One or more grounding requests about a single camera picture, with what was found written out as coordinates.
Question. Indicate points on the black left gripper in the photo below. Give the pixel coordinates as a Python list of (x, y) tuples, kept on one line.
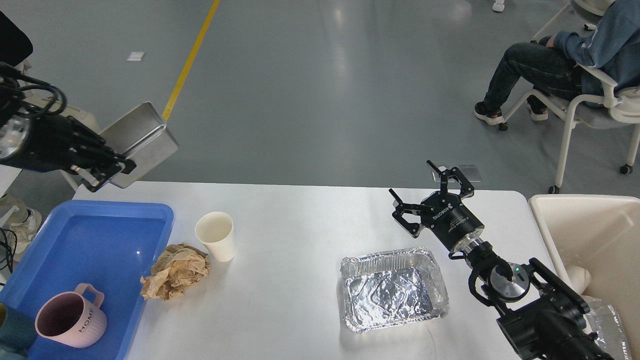
[(59, 143)]

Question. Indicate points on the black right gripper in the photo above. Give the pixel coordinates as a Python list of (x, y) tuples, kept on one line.
[(452, 220)]

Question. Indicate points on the steel rectangular container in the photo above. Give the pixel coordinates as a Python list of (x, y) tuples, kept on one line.
[(141, 136)]

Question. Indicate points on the pink mug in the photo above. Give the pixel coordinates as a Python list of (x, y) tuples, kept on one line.
[(73, 318)]

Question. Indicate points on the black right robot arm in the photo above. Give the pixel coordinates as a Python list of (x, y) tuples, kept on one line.
[(539, 314)]

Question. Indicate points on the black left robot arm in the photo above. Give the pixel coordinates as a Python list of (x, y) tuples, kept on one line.
[(24, 99)]

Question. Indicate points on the blue plastic tray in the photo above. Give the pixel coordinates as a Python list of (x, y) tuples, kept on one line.
[(110, 245)]

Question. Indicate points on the aluminium foil tray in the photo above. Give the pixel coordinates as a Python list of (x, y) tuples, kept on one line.
[(392, 288)]

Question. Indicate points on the crumpled brown paper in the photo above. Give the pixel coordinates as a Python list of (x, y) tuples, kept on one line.
[(178, 267)]

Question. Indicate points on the white paper cup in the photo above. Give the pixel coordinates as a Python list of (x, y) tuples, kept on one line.
[(215, 231)]

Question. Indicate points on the person in beige trousers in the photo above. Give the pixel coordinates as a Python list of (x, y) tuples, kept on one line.
[(15, 45)]

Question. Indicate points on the beige plastic bin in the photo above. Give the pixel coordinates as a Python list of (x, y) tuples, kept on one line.
[(594, 244)]

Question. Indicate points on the dark teal object corner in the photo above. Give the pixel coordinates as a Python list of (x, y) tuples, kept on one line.
[(17, 333)]

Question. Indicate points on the white office chair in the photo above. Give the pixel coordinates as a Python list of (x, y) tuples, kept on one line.
[(615, 108)]

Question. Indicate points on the person with white sneakers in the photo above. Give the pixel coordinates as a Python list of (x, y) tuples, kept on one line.
[(498, 6)]

